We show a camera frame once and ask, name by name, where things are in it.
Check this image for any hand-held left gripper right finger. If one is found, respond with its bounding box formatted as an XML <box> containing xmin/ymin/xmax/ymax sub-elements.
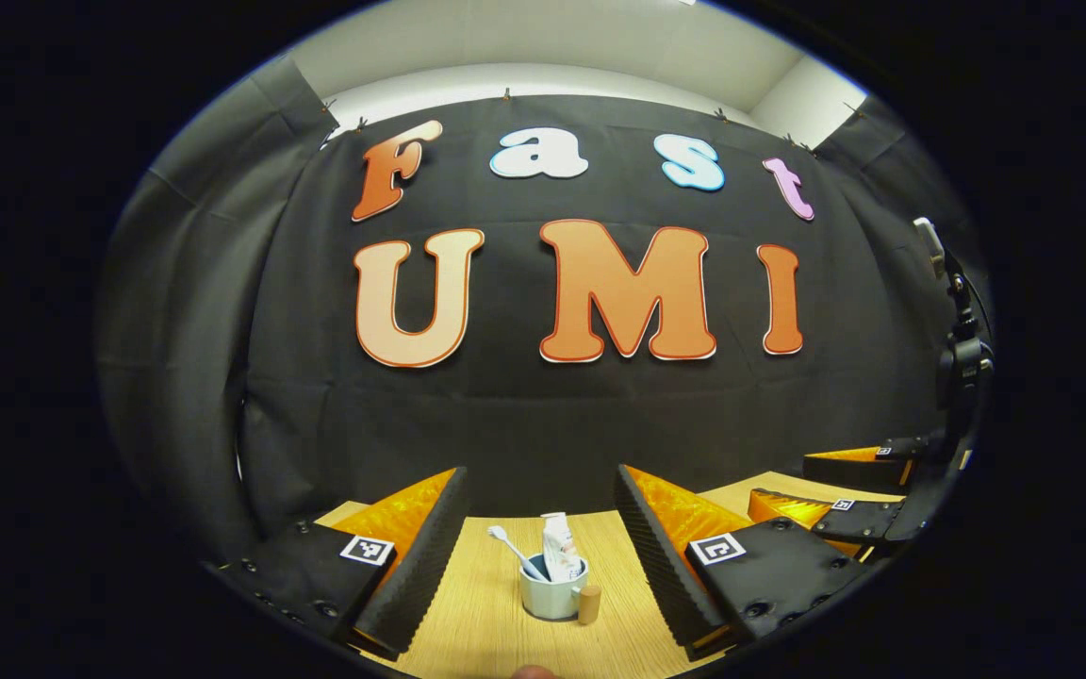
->
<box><xmin>614</xmin><ymin>464</ymin><xmax>874</xmax><ymax>661</ymax></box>

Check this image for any wooden desktop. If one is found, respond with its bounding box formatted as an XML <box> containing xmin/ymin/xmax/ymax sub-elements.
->
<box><xmin>317</xmin><ymin>469</ymin><xmax>907</xmax><ymax>679</ymax></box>

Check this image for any white toothpaste tube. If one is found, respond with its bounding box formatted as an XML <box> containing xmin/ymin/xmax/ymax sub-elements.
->
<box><xmin>541</xmin><ymin>512</ymin><xmax>584</xmax><ymax>583</ymax></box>

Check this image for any white toothbrush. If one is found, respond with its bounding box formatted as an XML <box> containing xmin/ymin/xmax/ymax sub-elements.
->
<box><xmin>487</xmin><ymin>525</ymin><xmax>549</xmax><ymax>581</ymax></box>

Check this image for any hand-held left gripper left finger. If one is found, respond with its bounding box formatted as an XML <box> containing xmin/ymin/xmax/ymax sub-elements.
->
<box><xmin>208</xmin><ymin>465</ymin><xmax>470</xmax><ymax>661</ymax></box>

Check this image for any black backdrop cloth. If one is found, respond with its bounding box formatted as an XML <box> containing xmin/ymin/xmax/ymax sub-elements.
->
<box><xmin>95</xmin><ymin>57</ymin><xmax>992</xmax><ymax>567</ymax></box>

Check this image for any pale blue cup wooden handle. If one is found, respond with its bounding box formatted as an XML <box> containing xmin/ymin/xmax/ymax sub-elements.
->
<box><xmin>518</xmin><ymin>555</ymin><xmax>602</xmax><ymax>626</ymax></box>

